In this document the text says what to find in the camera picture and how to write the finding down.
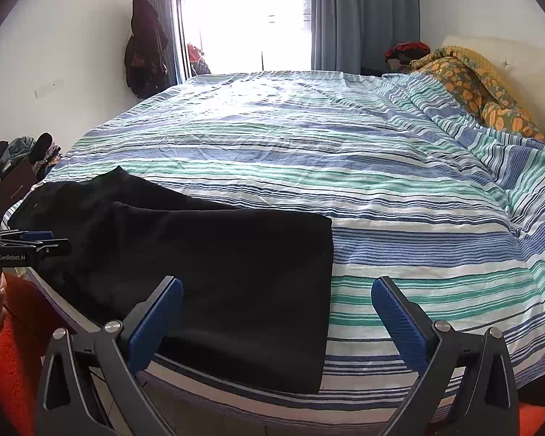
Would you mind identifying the cream padded headboard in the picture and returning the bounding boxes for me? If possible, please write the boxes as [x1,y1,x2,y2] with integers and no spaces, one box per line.
[440,35,545,146]

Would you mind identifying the mixed clothes heap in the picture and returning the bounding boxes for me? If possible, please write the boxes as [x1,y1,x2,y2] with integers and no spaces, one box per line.
[0,133,62,182]

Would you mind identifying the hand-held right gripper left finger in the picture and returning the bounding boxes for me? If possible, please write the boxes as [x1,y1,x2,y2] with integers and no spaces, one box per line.
[35,276,183,436]

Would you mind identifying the white wall plate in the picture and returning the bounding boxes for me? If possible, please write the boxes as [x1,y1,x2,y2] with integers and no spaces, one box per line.
[34,77,65,99]

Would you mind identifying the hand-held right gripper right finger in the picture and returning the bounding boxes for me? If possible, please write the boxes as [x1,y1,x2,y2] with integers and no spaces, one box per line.
[371,276,521,436]

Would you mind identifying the red and black clothes pile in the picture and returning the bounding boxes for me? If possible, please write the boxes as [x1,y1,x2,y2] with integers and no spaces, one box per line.
[384,42,432,71]

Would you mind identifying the red garment by door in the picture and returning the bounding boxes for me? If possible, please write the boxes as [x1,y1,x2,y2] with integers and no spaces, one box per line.
[186,43,212,78]

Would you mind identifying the wide blue grey curtain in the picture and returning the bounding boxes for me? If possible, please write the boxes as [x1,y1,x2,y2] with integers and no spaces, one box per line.
[310,0,421,76]

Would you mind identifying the brown bag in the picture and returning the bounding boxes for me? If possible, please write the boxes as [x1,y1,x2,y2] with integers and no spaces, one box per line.
[0,159,39,219]

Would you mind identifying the glass sliding door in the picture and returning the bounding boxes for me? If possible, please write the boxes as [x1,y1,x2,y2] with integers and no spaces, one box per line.
[175,0,314,80]

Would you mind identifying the dark hanging clothes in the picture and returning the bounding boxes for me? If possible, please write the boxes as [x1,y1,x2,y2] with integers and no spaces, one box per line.
[124,0,170,99]

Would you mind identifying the striped blue green bed sheet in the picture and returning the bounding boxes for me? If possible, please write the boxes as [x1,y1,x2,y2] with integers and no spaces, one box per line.
[0,70,545,423]

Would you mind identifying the black pants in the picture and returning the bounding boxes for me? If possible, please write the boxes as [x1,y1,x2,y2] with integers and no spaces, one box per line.
[7,166,334,395]

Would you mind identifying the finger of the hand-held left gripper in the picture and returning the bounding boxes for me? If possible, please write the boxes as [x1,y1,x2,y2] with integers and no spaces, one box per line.
[0,231,55,242]
[27,238,72,257]

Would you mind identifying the orange floral quilt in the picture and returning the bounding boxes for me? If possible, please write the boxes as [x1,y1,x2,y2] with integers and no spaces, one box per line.
[409,45,545,146]

